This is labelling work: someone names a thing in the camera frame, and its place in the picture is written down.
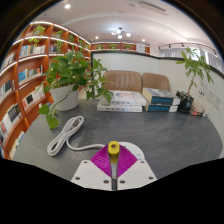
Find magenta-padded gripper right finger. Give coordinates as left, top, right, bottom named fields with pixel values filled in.
left=113, top=145, right=158, bottom=192

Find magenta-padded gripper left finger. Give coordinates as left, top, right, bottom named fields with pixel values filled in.
left=70, top=145, right=115, bottom=192

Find yellow charger block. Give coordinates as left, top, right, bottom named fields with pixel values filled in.
left=107, top=140, right=121, bottom=165

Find thin white book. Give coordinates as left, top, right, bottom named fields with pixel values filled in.
left=96, top=99, right=144, bottom=113

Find thin dark blue book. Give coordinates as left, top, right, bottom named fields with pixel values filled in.
left=143, top=102, right=179, bottom=113

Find large white book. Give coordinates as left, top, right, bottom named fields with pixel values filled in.
left=99, top=89, right=148, bottom=108

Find thick dark blue book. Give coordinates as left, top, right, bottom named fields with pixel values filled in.
left=142, top=87, right=182, bottom=106

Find leafy plant in white pot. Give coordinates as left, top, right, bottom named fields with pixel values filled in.
left=37, top=50, right=115, bottom=131

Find tall plant in black pot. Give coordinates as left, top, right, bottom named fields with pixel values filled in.
left=175, top=46, right=215, bottom=114

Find red book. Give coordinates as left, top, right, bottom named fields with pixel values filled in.
left=190, top=110, right=208, bottom=118

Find beige book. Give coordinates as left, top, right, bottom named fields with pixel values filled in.
left=191, top=102, right=207, bottom=114

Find tan padded chair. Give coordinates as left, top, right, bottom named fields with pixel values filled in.
left=142, top=72, right=172, bottom=93
left=102, top=69, right=143, bottom=94

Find orange wooden bookshelf unit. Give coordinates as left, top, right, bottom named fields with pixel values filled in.
left=0, top=20, right=92, bottom=160

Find white framed sign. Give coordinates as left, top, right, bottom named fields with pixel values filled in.
left=135, top=42, right=147, bottom=54

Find white curtains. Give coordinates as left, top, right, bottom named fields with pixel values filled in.
left=158, top=46, right=224, bottom=73

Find ceiling chandelier lamp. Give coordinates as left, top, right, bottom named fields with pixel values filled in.
left=110, top=27, right=132, bottom=40

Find ceiling air vent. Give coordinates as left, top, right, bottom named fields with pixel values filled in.
left=138, top=0, right=168, bottom=14

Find recessed ceiling lights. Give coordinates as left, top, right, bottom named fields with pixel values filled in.
left=64, top=3, right=148, bottom=42

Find white power cable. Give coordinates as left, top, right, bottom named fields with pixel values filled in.
left=46, top=115, right=109, bottom=158

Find white wall socket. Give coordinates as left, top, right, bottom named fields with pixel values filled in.
left=214, top=94, right=223, bottom=111
left=206, top=88, right=216, bottom=104

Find orange wall shelf with plants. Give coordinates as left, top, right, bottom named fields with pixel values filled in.
left=90, top=41, right=151, bottom=55

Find ceiling track light rail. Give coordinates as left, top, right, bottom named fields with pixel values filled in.
left=158, top=41, right=218, bottom=52

